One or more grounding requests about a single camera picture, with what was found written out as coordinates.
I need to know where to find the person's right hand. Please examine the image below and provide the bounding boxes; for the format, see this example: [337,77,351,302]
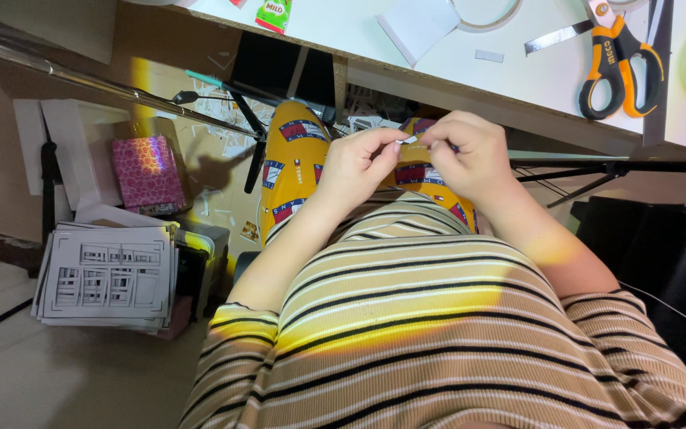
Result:
[419,110,518,205]

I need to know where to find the black bag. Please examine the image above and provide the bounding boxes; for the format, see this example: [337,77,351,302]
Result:
[569,197,686,406]

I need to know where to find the stack of cut white sheets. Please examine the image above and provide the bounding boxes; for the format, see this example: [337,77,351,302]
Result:
[31,222,179,334]

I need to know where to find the clear tape roll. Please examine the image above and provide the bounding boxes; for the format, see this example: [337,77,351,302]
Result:
[451,0,524,33]

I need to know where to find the dark grey ruler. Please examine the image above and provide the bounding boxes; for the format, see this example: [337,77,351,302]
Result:
[642,0,675,148]

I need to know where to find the yellow printed trousers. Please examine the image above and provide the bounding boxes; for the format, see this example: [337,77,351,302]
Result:
[258,100,478,246]

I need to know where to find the pink patterned box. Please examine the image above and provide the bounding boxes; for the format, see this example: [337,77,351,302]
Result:
[111,136,187,211]

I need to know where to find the green drink carton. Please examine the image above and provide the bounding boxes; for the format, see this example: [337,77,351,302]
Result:
[255,0,293,35]

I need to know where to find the person's left hand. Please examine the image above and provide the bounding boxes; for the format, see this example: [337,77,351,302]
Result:
[316,126,410,211]

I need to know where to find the folded white paper sheet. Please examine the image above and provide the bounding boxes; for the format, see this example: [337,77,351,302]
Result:
[376,0,462,68]

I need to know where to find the orange and black scissors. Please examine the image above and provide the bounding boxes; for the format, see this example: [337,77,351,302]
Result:
[578,0,665,120]

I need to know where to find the white foam boards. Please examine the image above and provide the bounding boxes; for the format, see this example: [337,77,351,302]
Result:
[12,98,132,211]

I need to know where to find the striped beige shirt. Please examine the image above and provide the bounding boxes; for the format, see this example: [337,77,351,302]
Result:
[177,186,686,429]

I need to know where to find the black tripod stand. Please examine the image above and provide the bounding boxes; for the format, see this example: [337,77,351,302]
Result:
[171,70,337,194]

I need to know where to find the white cable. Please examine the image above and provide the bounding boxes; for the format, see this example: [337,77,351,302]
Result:
[617,280,686,327]

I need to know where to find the black light stand legs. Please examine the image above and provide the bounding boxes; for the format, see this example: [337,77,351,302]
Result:
[509,156,686,209]

